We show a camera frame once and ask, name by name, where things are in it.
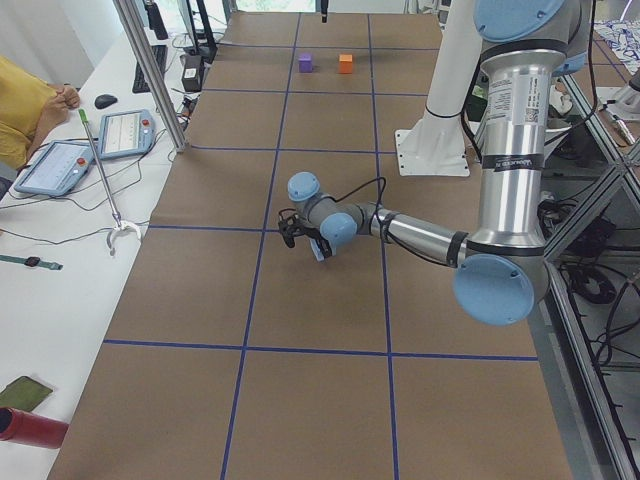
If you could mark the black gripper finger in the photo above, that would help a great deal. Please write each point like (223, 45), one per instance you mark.
(324, 10)

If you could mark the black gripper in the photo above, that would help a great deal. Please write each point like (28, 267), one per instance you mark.
(323, 248)

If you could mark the light blue foam block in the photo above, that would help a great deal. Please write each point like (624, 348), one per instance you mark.
(317, 251)

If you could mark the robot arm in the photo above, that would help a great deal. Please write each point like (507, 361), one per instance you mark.
(520, 46)

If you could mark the orange foam block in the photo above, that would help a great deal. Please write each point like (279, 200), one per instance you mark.
(345, 63)

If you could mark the purple foam block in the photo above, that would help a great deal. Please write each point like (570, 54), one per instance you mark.
(305, 63)

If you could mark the brown paper table cover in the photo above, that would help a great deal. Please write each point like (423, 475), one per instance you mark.
(232, 356)

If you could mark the black power adapter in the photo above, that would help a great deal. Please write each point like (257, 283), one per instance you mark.
(192, 75)

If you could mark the reacher grabber stick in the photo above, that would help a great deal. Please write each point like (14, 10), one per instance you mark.
(121, 225)

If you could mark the far teach pendant tablet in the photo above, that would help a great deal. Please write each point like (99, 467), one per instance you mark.
(126, 134)

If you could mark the teach pendant tablet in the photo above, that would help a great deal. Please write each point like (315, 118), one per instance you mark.
(56, 170)
(126, 134)

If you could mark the black computer mouse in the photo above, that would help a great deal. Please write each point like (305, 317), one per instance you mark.
(104, 101)

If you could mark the near teach pendant tablet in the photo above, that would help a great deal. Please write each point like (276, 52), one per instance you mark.
(56, 170)

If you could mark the teal smart watch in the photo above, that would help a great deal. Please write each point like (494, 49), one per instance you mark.
(31, 262)

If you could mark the person in yellow shirt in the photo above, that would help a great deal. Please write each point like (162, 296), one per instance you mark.
(30, 109)

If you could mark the green cloth pouch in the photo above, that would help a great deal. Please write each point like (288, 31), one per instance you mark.
(24, 393)

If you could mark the red water bottle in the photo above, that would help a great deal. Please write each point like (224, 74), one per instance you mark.
(30, 429)

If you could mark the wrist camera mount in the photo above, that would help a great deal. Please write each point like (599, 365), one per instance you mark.
(289, 226)

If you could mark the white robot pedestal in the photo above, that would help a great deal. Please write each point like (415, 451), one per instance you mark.
(435, 146)

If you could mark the aluminium frame post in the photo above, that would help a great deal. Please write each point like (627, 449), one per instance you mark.
(133, 27)

